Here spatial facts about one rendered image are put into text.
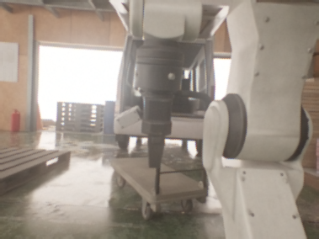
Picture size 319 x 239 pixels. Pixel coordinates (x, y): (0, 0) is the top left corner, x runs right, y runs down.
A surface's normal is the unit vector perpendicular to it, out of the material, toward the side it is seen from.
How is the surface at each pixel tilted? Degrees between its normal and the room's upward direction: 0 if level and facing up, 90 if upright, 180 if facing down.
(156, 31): 101
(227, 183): 90
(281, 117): 86
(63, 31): 90
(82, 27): 90
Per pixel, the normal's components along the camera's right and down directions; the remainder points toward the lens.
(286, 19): 0.07, 0.21
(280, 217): 0.11, -0.47
